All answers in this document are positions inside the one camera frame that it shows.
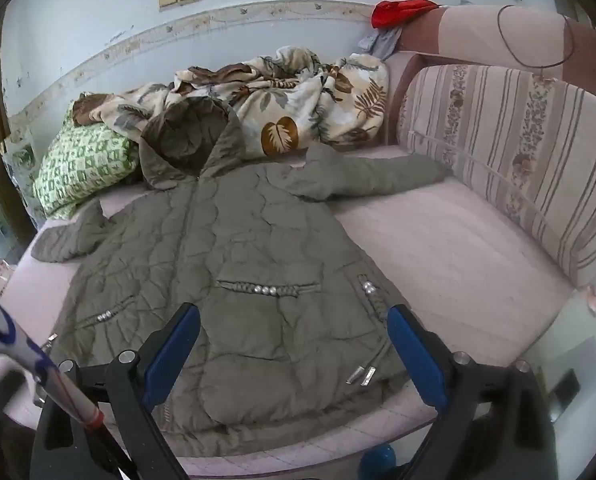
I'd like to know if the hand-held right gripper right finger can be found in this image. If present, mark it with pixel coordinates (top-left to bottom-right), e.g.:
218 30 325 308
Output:
387 304 559 480

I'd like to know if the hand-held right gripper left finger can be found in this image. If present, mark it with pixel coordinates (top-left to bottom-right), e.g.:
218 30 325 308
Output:
30 302 202 480

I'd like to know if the olive quilted hooded jacket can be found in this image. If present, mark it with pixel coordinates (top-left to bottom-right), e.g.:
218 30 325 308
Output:
30 97 454 458

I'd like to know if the blue round object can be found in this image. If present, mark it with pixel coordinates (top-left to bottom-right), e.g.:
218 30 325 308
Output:
360 444 393 480

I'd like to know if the white blue patterned rod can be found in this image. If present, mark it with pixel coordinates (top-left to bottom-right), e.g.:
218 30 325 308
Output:
0 280 133 480

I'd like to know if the black rectangular object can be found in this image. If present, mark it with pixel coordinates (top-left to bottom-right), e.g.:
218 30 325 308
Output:
548 369 581 408

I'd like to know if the green patterned pillow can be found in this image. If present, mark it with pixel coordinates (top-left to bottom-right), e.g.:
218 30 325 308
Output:
32 102 141 218

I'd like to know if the striped floral sofa cushion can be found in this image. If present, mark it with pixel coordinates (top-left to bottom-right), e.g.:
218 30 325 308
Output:
395 64 596 288

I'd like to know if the clear plastic bag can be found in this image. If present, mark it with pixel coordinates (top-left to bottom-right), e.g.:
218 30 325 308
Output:
0 127 41 221

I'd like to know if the leaf print blanket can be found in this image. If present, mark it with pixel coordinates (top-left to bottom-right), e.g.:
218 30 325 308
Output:
72 46 391 158

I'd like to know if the pale grey cloth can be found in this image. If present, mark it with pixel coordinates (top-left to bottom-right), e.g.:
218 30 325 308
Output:
358 27 403 61

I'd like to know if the red cloth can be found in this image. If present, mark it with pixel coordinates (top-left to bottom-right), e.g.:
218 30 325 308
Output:
371 0 441 28

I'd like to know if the black cable loop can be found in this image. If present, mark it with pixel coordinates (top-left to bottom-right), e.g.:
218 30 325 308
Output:
497 4 576 68

